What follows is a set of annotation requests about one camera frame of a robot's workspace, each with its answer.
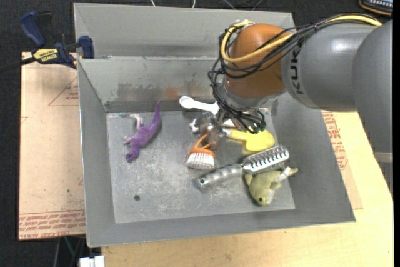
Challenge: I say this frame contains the yellow plastic scoop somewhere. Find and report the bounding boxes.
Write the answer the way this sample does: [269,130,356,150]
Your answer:
[226,128,276,156]

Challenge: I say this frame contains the silver hairbrush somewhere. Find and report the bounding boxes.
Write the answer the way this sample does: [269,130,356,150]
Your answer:
[192,145,291,191]

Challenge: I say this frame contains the green plush dolphin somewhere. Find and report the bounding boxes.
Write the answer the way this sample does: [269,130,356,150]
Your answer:
[244,166,299,208]

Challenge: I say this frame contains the purple toy dinosaur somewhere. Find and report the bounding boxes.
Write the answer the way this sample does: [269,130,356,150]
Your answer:
[123,99,164,164]

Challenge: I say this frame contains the orange brush white bristles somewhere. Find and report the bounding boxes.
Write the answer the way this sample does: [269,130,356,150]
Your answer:
[185,132,217,171]

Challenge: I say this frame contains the grey metal bin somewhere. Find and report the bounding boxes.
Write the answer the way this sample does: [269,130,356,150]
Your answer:
[73,2,357,248]

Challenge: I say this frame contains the white plastic spoon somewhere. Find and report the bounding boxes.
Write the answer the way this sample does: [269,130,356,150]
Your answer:
[179,96,221,116]

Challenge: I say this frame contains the brown cardboard board red print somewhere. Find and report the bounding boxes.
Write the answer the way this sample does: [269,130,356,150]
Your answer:
[18,51,364,241]

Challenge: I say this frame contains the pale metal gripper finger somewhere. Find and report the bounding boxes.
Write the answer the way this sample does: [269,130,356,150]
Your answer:
[188,118,203,134]
[210,133,227,150]

